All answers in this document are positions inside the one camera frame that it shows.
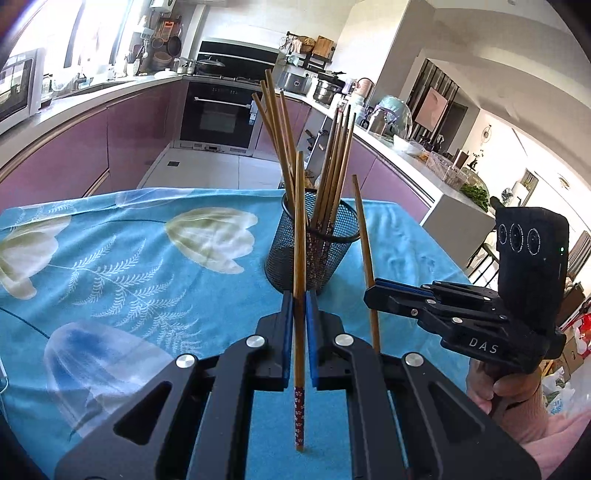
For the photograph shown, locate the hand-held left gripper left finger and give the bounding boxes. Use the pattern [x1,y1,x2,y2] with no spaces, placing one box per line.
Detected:
[53,290,295,480]

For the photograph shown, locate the pink wall picture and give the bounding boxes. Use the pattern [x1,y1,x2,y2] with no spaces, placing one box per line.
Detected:
[414,88,451,135]

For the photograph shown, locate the black range hood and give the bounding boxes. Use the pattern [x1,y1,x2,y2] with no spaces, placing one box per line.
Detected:
[198,41,280,62]

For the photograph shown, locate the teal glass dome cover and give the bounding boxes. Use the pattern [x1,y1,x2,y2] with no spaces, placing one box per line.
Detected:
[369,95,413,139]

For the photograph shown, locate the white bowl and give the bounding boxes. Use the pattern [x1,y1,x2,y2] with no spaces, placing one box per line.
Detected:
[392,136,426,156]

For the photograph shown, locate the clear plastic container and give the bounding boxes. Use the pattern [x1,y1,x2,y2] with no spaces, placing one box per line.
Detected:
[425,152,465,186]

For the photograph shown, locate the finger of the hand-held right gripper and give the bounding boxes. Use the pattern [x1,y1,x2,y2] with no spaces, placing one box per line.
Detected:
[364,287,509,341]
[376,278,502,303]

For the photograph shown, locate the person's right hand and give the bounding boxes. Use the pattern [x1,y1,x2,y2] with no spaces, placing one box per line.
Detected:
[465,357,550,444]

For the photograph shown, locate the red-tipped bamboo chopstick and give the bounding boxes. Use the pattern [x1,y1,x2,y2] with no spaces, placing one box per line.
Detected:
[293,151,307,452]
[352,174,382,355]

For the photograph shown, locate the stainless steel pot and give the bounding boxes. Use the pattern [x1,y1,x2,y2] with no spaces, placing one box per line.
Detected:
[314,78,343,105]

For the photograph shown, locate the blue floral tablecloth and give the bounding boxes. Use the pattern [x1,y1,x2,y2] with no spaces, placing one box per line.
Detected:
[0,187,472,480]

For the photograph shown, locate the thin black wire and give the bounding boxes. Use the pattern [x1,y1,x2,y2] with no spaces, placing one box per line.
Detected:
[0,306,49,335]

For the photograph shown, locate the purple kitchen cabinets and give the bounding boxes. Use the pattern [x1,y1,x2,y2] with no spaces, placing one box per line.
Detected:
[0,76,435,222]

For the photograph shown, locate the stainless steel cooker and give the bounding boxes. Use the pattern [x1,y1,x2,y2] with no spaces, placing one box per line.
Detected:
[277,69,315,96]

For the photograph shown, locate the wok with lid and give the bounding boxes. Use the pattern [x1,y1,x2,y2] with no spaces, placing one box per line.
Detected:
[196,55,227,76]

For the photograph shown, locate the white microwave oven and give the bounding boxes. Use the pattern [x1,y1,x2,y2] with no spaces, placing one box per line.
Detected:
[0,47,47,136]

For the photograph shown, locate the black built-in oven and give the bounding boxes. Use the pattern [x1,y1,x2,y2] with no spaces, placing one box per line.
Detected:
[179,82,265,151]

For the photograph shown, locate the person's right forearm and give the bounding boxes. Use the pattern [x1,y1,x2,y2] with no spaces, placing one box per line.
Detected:
[519,406,591,478]

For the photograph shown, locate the bunch of bamboo chopsticks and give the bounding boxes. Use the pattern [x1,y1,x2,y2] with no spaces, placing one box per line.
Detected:
[252,69,357,234]

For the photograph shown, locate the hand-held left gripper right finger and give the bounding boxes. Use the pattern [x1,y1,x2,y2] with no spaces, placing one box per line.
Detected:
[305,290,542,480]

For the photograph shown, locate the green leafy vegetables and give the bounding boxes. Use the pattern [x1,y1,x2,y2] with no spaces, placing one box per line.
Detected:
[462,182,489,212]

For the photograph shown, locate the white plastic bag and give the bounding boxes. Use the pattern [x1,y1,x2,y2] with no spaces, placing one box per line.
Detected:
[540,369,578,417]

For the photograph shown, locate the black chair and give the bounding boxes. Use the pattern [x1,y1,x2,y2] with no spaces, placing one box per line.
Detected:
[466,231,502,288]

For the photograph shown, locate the kitchen window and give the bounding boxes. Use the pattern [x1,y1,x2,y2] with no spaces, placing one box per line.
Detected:
[9,0,153,88]

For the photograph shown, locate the black mesh utensil holder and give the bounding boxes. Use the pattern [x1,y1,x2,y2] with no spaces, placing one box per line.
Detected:
[264,187,361,293]

